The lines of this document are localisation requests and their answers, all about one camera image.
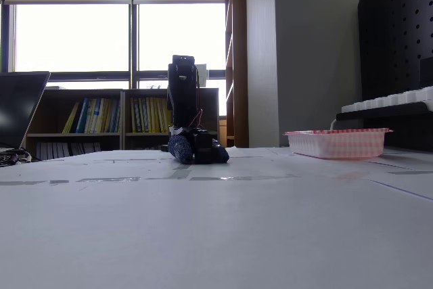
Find tall brown wooden shelf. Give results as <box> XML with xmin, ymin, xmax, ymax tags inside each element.
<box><xmin>224</xmin><ymin>0</ymin><xmax>250</xmax><ymax>149</ymax></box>

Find white power strip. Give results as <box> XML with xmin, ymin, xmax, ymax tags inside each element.
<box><xmin>340</xmin><ymin>85</ymin><xmax>433</xmax><ymax>114</ymax></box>

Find black perforated pegboard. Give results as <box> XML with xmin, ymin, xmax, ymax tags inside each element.
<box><xmin>357</xmin><ymin>0</ymin><xmax>433</xmax><ymax>102</ymax></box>

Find white paper sign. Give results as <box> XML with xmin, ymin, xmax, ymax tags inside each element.
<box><xmin>196</xmin><ymin>63</ymin><xmax>208</xmax><ymax>88</ymax></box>

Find pink checkered plastic tray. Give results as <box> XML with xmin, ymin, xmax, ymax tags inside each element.
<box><xmin>283</xmin><ymin>127</ymin><xmax>394</xmax><ymax>161</ymax></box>

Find low wooden bookshelf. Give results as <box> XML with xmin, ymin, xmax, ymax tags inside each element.
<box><xmin>24</xmin><ymin>87</ymin><xmax>220</xmax><ymax>161</ymax></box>

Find dark grey box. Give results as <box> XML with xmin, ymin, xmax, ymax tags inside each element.
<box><xmin>418</xmin><ymin>55</ymin><xmax>433</xmax><ymax>89</ymax></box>

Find black laptop screen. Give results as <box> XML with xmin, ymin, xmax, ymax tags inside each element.
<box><xmin>0</xmin><ymin>71</ymin><xmax>51</xmax><ymax>154</ymax></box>

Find black shelf ledge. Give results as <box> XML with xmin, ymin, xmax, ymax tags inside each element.
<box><xmin>335</xmin><ymin>101</ymin><xmax>433</xmax><ymax>122</ymax></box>

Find black cable bundle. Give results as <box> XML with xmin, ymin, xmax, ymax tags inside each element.
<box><xmin>0</xmin><ymin>148</ymin><xmax>33</xmax><ymax>167</ymax></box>

